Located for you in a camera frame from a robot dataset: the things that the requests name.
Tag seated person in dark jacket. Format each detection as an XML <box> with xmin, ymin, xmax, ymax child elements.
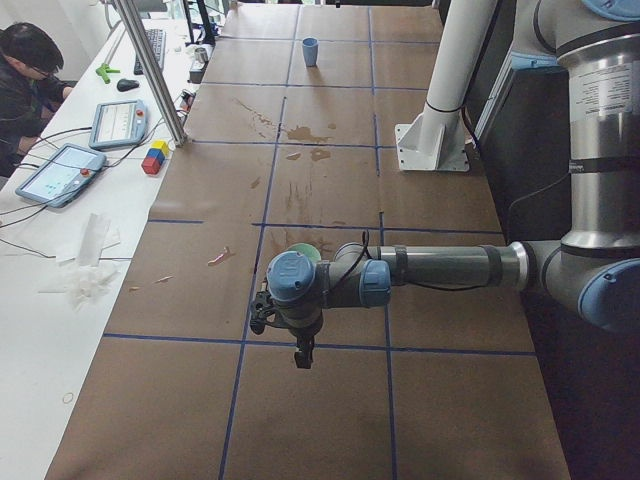
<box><xmin>1</xmin><ymin>22</ymin><xmax>73</xmax><ymax>180</ymax></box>

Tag blue plastic cup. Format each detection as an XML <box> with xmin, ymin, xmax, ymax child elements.
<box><xmin>301</xmin><ymin>37</ymin><xmax>319</xmax><ymax>67</ymax></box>

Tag lower blue teach pendant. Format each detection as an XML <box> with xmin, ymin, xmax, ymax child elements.
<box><xmin>15</xmin><ymin>143</ymin><xmax>107</xmax><ymax>208</ymax></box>

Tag black keyboard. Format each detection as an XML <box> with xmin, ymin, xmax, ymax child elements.
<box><xmin>133</xmin><ymin>28</ymin><xmax>166</xmax><ymax>76</ymax></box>

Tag mint green bowl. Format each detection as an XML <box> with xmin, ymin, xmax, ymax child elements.
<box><xmin>287</xmin><ymin>243</ymin><xmax>322</xmax><ymax>263</ymax></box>

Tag brown paper table cover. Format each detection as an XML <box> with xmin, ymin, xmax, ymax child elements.
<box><xmin>47</xmin><ymin>4</ymin><xmax>569</xmax><ymax>479</ymax></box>

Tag red blue yellow blocks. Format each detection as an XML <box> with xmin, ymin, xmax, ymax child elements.
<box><xmin>141</xmin><ymin>140</ymin><xmax>170</xmax><ymax>175</ymax></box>

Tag upper blue teach pendant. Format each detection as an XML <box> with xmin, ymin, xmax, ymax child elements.
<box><xmin>89</xmin><ymin>100</ymin><xmax>148</xmax><ymax>151</ymax></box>

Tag blue teach pendant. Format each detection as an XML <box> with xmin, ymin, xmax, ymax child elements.
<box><xmin>89</xmin><ymin>100</ymin><xmax>148</xmax><ymax>151</ymax></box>
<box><xmin>15</xmin><ymin>143</ymin><xmax>107</xmax><ymax>208</ymax></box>

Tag black computer mouse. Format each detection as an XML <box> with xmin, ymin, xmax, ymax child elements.
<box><xmin>116</xmin><ymin>79</ymin><xmax>140</xmax><ymax>92</ymax></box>

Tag green plastic tool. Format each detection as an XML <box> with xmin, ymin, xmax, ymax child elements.
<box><xmin>95</xmin><ymin>63</ymin><xmax>120</xmax><ymax>84</ymax></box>

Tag small metal cup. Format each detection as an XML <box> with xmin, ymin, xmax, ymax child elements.
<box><xmin>194</xmin><ymin>47</ymin><xmax>209</xmax><ymax>64</ymax></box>

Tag aluminium frame post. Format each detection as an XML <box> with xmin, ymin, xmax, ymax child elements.
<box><xmin>113</xmin><ymin>0</ymin><xmax>188</xmax><ymax>147</ymax></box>

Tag white camera mast column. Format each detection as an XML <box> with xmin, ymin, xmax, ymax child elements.
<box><xmin>395</xmin><ymin>0</ymin><xmax>497</xmax><ymax>172</ymax></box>

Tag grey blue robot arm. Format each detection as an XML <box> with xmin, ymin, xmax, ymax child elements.
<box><xmin>250</xmin><ymin>1</ymin><xmax>639</xmax><ymax>369</ymax></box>

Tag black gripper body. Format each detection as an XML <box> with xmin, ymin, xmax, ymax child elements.
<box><xmin>249</xmin><ymin>291</ymin><xmax>321</xmax><ymax>350</ymax></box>

